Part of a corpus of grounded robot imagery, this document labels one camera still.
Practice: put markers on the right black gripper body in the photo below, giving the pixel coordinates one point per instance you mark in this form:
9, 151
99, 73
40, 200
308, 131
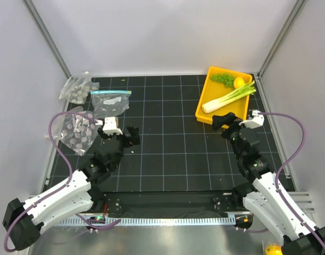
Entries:
232, 133

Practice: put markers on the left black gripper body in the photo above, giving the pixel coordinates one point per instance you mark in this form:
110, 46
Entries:
123, 141

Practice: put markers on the pink zip top bag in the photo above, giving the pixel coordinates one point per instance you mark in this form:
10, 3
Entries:
75, 130

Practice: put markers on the green leek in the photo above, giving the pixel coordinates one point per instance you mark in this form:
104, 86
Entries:
229, 98

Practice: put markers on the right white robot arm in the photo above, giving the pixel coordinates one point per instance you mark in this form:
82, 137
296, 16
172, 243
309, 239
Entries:
263, 194

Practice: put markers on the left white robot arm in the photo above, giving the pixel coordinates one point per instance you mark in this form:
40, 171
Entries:
26, 221

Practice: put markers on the blue zip top bag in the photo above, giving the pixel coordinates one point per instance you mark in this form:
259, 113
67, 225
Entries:
110, 103

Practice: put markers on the clear bag with round pieces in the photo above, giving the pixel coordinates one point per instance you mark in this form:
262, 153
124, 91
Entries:
77, 88

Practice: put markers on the yellow plastic tray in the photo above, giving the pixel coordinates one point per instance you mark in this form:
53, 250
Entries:
224, 91

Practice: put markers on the green grape bunch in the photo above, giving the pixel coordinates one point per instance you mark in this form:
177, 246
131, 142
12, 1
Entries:
224, 78

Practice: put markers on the yellow lemon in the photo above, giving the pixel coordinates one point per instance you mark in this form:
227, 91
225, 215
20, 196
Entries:
238, 82

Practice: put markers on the black grid mat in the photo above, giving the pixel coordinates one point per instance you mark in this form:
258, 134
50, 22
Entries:
177, 152

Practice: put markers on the yellow toy fruit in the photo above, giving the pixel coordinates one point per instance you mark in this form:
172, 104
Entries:
273, 249

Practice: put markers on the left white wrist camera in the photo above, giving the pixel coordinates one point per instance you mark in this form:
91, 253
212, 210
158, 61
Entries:
109, 126

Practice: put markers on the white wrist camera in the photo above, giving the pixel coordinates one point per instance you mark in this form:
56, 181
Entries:
256, 120
109, 126

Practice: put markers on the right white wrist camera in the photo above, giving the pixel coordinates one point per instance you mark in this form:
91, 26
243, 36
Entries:
256, 120

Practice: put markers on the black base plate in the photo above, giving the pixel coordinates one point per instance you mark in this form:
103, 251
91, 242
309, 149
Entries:
218, 201

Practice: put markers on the slotted cable duct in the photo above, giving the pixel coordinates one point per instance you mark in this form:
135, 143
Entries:
76, 221

